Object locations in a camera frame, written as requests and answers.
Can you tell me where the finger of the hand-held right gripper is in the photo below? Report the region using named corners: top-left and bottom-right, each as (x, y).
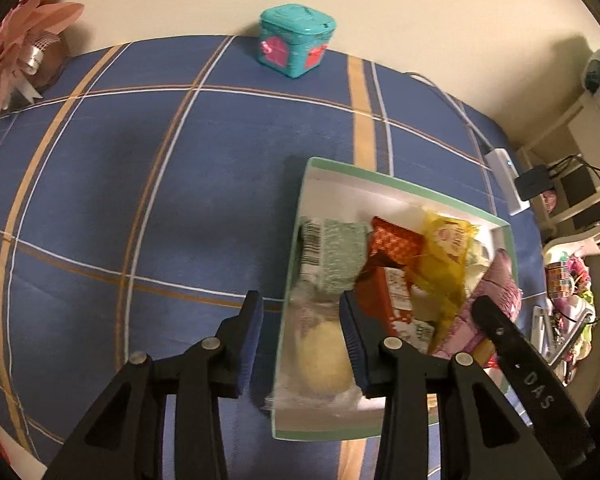
top-left (472, 296), bottom-right (536, 381)

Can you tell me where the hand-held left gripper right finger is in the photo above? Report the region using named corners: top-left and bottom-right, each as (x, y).
top-left (340, 291), bottom-right (563, 480)

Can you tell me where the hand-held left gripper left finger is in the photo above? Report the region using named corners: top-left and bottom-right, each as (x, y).
top-left (42, 290), bottom-right (265, 480)

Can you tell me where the clear-wrapped round bun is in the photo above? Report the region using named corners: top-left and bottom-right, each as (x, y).
top-left (265, 305), bottom-right (376, 418)

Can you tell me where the purple snack packet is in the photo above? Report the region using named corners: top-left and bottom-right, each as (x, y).
top-left (430, 247), bottom-right (523, 361)

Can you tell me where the small red white-label packet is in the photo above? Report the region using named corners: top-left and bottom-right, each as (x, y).
top-left (355, 267), bottom-right (413, 336)

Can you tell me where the yellow snack packet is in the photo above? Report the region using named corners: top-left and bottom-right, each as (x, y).
top-left (410, 210), bottom-right (481, 321)

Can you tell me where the green white snack packet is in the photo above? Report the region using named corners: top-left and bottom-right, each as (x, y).
top-left (297, 216), bottom-right (371, 296)

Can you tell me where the orange-red dotted snack packet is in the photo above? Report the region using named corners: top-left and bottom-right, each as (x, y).
top-left (360, 216), bottom-right (423, 281)

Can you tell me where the shallow teal cardboard box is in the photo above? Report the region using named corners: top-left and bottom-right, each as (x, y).
top-left (271, 156), bottom-right (521, 442)

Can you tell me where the grey metal item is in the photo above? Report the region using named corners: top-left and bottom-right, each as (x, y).
top-left (530, 305), bottom-right (596, 366)

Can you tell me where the white power strip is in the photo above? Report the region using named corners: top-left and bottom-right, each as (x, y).
top-left (484, 147), bottom-right (531, 216)

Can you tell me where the black charger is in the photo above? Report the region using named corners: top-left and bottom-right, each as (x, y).
top-left (515, 165), bottom-right (553, 200)

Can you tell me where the blue plaid bedsheet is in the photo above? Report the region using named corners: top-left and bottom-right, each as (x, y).
top-left (0, 35), bottom-right (548, 480)

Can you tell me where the teal tin box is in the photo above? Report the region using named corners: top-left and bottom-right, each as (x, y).
top-left (256, 4), bottom-right (337, 80)

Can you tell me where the pink flower bouquet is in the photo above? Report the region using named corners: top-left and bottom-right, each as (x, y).
top-left (0, 0), bottom-right (85, 121)

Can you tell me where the black cable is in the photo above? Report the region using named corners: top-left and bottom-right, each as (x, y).
top-left (550, 155), bottom-right (600, 181)

